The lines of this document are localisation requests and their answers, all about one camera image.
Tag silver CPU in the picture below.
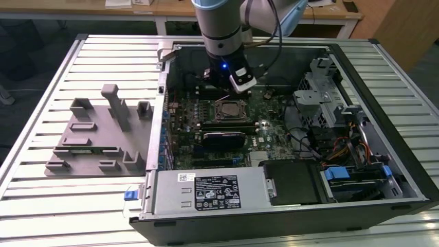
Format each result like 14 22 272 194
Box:
221 103 242 117

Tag metal socket cover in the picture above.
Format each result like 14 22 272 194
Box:
214 100 248 120

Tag grey metal drive cage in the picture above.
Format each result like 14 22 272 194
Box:
290 58 345 129

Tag black graphics card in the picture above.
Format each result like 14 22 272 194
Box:
201 131 246 150

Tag green motherboard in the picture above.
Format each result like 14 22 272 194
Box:
164 84 298 170

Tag silver chipset heatsink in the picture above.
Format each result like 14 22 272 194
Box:
249 151 272 162

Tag black expansion slot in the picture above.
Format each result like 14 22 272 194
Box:
190 160 230 167

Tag grey parts rack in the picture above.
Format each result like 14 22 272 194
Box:
44 83 153 178

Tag wooden desk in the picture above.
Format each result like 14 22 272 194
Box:
0 0 364 39

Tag green RAM stick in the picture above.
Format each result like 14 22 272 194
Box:
68 146 118 155

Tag black plastic shroud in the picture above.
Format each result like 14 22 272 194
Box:
262 158 332 206

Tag silver power supply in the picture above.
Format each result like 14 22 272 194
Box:
149 168 269 216

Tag blue disk carrier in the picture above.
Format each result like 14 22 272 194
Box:
324 166 392 182

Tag wooden cabinet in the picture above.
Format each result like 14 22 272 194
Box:
349 0 439 72

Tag black PC case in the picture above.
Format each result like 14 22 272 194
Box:
128 36 439 246

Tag orange yellow wire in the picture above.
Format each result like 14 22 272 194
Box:
321 146 349 165

